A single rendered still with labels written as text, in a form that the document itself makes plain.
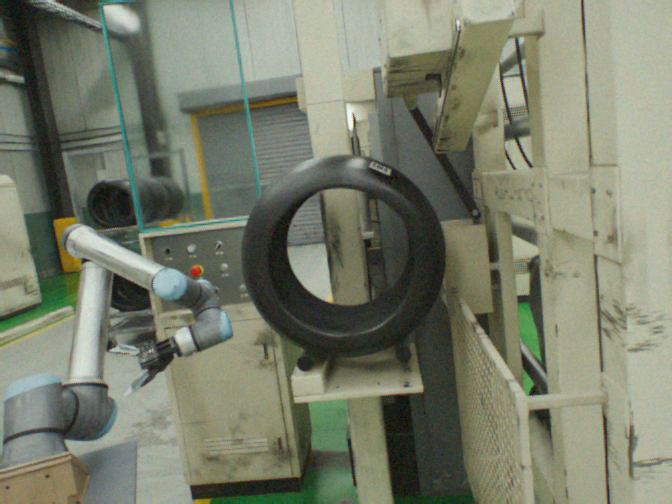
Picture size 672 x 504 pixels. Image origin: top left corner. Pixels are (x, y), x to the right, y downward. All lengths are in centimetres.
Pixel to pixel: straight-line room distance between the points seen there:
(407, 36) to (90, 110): 1184
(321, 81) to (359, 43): 913
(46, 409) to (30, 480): 20
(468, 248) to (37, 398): 138
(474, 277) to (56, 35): 1234
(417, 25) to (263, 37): 1020
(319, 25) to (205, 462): 191
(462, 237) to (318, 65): 74
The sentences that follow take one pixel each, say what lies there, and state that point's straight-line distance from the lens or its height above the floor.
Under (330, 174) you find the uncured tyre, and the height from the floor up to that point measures 142.
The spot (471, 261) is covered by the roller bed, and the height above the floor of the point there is 108.
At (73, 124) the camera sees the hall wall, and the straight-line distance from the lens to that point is 1298.
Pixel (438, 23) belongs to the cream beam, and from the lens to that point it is 113.
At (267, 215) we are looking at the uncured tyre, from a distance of 135.
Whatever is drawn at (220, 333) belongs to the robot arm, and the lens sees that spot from 162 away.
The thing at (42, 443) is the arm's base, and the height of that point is 78.
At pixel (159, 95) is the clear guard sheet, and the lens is 230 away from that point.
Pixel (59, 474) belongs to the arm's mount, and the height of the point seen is 71.
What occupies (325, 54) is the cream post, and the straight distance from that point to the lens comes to 175.
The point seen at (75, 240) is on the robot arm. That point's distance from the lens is 195.
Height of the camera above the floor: 141
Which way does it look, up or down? 8 degrees down
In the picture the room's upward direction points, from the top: 7 degrees counter-clockwise
